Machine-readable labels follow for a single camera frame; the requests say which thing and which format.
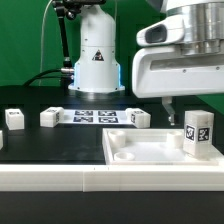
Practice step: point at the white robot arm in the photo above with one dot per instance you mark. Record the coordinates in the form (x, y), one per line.
(195, 26)

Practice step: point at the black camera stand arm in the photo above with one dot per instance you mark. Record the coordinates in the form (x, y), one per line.
(69, 9)

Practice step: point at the AprilTag marker sheet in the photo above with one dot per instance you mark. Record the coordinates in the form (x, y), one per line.
(97, 117)

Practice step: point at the white square tabletop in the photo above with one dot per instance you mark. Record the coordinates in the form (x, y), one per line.
(124, 146)

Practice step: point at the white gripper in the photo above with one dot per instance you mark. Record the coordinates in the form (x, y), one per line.
(164, 71)

